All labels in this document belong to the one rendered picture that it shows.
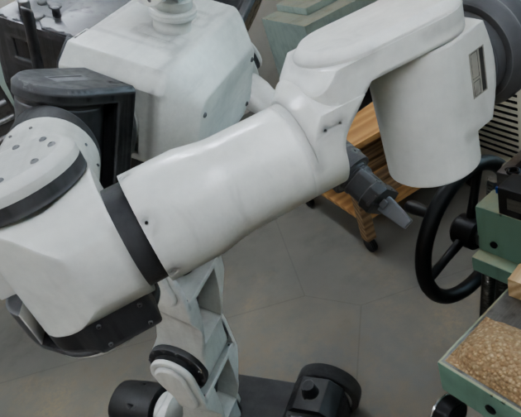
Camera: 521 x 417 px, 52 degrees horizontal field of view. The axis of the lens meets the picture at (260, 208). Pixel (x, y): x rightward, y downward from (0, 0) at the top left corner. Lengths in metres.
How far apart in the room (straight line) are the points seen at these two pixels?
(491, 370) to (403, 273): 1.46
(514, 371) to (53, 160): 0.56
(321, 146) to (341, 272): 1.91
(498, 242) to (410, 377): 1.02
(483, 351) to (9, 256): 0.55
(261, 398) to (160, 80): 1.22
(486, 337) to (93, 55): 0.59
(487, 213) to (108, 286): 0.66
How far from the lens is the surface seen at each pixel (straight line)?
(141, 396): 1.63
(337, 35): 0.34
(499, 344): 0.71
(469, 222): 1.03
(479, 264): 0.92
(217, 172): 0.30
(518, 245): 0.87
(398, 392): 1.82
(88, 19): 0.76
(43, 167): 0.31
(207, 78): 0.70
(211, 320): 1.20
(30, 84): 0.58
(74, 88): 0.57
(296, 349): 2.00
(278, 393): 1.69
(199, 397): 1.26
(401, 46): 0.33
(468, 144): 0.38
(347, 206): 2.24
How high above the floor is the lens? 1.50
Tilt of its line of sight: 33 degrees down
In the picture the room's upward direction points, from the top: 21 degrees counter-clockwise
